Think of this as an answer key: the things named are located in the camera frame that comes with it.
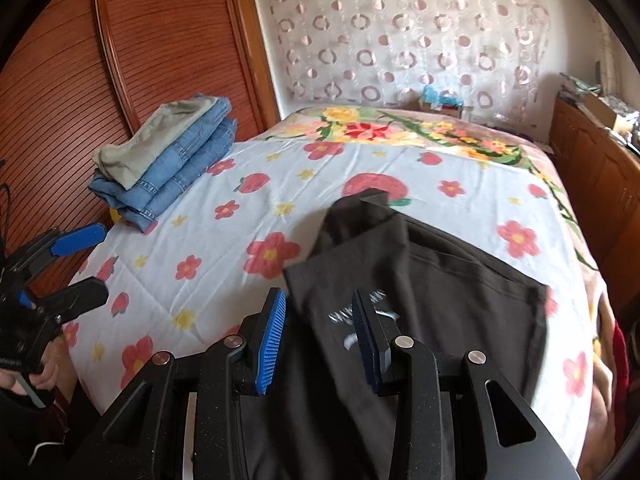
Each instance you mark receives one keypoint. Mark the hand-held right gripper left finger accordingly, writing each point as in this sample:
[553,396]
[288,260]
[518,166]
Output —
[270,345]

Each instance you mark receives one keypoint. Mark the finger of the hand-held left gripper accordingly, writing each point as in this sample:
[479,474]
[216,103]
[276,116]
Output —
[80,237]
[85,292]

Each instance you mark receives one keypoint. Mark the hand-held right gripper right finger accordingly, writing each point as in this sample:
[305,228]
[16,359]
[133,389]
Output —
[367,340]

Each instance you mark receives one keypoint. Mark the black pants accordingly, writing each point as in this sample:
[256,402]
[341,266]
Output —
[440,270]

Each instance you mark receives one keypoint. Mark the person's left forearm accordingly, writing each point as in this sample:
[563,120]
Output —
[20,425]

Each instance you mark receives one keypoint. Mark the folded grey-green pants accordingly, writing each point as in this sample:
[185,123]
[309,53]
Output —
[145,145]

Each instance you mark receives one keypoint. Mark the person's left hand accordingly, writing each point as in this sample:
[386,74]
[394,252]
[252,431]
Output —
[50,367]

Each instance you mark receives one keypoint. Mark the yellow object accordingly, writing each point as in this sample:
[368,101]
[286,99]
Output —
[115,216]

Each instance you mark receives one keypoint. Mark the folded blue jeans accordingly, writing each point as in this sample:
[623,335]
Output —
[195,145]
[165,195]

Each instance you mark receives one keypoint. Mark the white floral bed sheet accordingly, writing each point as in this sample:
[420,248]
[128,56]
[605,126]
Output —
[300,195]

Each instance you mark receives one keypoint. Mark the wooden headboard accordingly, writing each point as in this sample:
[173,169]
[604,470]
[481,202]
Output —
[150,35]

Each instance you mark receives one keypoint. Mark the pink floral blanket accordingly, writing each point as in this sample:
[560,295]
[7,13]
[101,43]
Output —
[400,125]

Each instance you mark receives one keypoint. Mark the blue fluffy item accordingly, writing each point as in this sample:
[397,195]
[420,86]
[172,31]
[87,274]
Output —
[440,95]

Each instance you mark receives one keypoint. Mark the red cloth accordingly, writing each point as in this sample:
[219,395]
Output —
[624,360]

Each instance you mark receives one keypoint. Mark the wooden cabinet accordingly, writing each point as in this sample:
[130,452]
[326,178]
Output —
[600,170]

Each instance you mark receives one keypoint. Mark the circle-patterned curtain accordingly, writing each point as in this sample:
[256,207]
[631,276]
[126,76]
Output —
[400,35]

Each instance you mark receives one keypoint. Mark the pile of papers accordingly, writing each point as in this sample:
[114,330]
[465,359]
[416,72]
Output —
[575,87]

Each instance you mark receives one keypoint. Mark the cardboard box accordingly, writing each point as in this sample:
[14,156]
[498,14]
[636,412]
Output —
[602,107]

